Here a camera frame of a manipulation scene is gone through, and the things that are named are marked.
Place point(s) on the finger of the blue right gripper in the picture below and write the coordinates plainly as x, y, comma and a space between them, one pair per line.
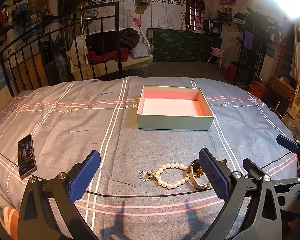
288, 144
252, 169

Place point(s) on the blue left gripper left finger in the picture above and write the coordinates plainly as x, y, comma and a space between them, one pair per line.
81, 175

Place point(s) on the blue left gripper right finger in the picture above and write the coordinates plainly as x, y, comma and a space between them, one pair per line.
217, 173

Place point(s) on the black smartphone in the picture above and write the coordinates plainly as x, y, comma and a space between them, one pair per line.
26, 160

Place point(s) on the blue striped bed sheet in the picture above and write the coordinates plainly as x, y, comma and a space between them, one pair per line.
69, 120

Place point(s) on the gold flower brooch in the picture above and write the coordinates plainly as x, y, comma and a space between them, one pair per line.
152, 175

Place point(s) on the red bucket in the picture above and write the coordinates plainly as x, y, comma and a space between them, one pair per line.
258, 88

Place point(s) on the pale green pink-lined box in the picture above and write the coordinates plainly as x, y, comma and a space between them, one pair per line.
174, 108

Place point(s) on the pink basin on stool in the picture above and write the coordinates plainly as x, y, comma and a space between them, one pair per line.
217, 53

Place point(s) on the white wicker swing seat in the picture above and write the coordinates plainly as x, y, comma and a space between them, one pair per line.
81, 69

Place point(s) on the green patterned cabinet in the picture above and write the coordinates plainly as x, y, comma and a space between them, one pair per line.
170, 45

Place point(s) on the red and black clothes pile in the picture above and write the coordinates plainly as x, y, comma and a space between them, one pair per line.
102, 47

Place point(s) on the grey pillow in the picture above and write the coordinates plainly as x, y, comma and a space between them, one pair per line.
141, 50

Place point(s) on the red phone booth cabinet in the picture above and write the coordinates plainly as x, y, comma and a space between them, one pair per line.
195, 13

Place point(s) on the black iron bed frame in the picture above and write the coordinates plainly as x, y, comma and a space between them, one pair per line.
38, 57

